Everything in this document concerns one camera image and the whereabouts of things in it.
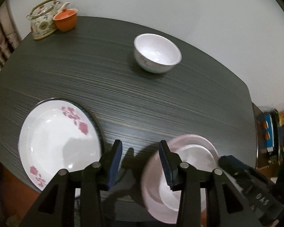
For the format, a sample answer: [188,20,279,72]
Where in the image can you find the white bowl blue base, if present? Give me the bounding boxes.
[134,33,182,74]

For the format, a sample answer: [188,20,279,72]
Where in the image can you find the cluttered side shelf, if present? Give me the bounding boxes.
[253,104,284,170]

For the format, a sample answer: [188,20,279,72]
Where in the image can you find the wooden chair back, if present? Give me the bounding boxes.
[0,0,21,71]

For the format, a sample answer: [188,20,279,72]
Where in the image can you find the white plate pink flowers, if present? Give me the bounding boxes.
[18,101,102,190]

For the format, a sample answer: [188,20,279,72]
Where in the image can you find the blue floral plate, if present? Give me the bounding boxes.
[30,97,106,154]

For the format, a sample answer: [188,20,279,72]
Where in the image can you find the orange lidded cup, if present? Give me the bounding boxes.
[53,8,78,32]

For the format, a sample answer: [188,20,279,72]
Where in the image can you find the white bowl pink base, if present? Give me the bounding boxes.
[158,144,218,212]

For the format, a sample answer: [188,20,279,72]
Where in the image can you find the floral ceramic teapot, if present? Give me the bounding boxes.
[27,0,70,40]

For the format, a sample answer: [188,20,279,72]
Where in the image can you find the large pink bowl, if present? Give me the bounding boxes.
[141,134,220,224]

